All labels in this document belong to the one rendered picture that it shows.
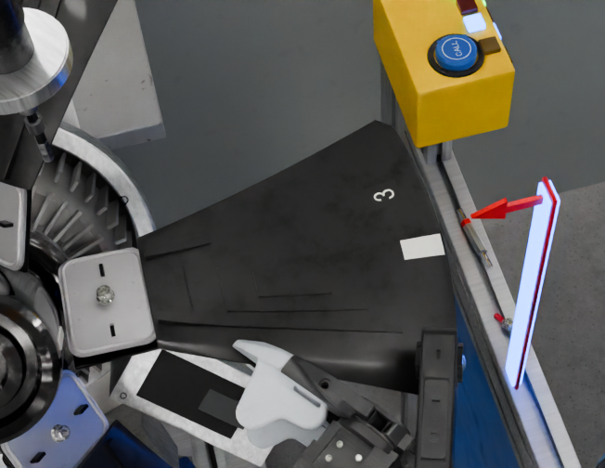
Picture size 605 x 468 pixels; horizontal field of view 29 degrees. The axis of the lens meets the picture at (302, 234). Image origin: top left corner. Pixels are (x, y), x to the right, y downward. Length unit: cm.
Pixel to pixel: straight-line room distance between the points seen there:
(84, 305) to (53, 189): 14
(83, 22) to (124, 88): 66
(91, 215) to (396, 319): 28
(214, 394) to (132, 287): 16
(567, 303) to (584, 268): 8
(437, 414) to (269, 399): 12
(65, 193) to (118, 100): 46
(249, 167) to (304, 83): 21
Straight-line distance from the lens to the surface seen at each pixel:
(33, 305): 83
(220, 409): 102
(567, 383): 217
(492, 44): 116
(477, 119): 118
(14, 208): 84
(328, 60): 181
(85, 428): 95
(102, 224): 101
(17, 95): 65
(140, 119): 141
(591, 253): 231
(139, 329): 86
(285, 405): 81
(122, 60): 147
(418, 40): 117
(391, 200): 91
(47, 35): 67
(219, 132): 187
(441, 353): 82
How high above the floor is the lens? 193
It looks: 57 degrees down
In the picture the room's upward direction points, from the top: 7 degrees counter-clockwise
